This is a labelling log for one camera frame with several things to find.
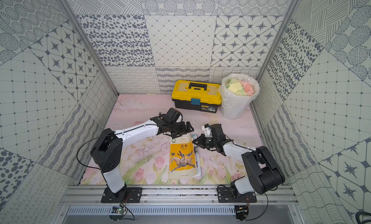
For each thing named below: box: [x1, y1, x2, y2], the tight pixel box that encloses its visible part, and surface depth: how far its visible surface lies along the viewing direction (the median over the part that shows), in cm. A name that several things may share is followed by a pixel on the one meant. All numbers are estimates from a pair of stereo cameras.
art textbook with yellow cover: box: [169, 133, 197, 180], surface depth 87 cm
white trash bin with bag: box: [217, 73, 261, 121], surface depth 91 cm
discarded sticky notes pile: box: [225, 78, 255, 97], surface depth 91 cm
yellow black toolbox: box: [171, 80, 222, 114], surface depth 102 cm
